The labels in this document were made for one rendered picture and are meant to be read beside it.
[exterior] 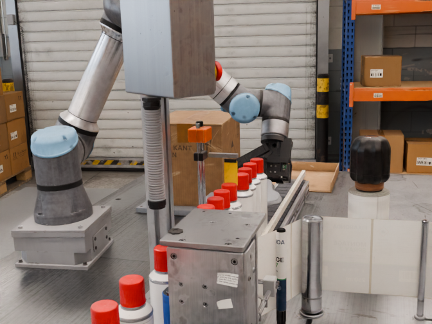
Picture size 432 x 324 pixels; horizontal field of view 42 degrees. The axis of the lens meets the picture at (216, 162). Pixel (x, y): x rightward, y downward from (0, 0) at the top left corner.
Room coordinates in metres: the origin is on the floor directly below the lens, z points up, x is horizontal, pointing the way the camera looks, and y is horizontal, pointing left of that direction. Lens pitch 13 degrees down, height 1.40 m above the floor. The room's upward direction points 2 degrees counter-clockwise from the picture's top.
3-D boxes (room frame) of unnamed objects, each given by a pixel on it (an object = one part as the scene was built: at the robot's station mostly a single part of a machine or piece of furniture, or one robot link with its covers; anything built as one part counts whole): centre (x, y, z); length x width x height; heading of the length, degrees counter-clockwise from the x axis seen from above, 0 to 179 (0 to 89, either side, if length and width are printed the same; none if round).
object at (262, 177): (1.38, -0.10, 0.98); 0.05 x 0.05 x 0.20
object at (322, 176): (2.11, -0.33, 0.85); 0.30 x 0.26 x 0.04; 163
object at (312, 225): (0.97, -0.17, 0.97); 0.05 x 0.05 x 0.19
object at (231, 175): (1.21, -0.03, 1.09); 0.03 x 0.01 x 0.06; 73
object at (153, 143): (1.03, 0.11, 1.18); 0.04 x 0.04 x 0.21
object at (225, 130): (1.90, 0.06, 0.99); 0.30 x 0.24 x 0.27; 167
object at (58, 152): (1.44, 0.41, 1.10); 0.13 x 0.12 x 0.14; 0
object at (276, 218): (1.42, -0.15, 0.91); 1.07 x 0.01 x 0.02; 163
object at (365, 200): (1.15, -0.32, 1.03); 0.09 x 0.09 x 0.30
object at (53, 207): (1.43, 0.41, 0.98); 0.15 x 0.15 x 0.10
